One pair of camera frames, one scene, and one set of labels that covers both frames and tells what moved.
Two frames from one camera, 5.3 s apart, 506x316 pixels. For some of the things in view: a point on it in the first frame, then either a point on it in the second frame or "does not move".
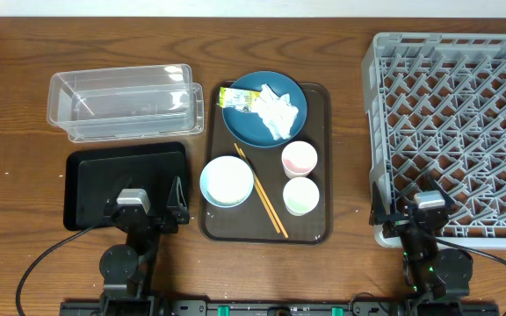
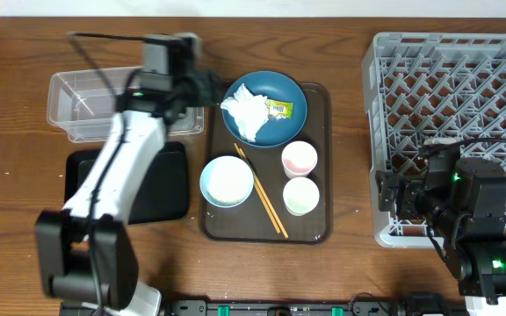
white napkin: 278,113 -> 249,111
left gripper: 180,212 -> 213,89
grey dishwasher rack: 459,107 does not move
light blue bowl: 227,182 does not move
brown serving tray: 291,199 does not move
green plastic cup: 300,196 does not move
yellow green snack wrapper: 240,99 -> 279,109
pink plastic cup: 299,159 does not move
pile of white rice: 228,180 does not move
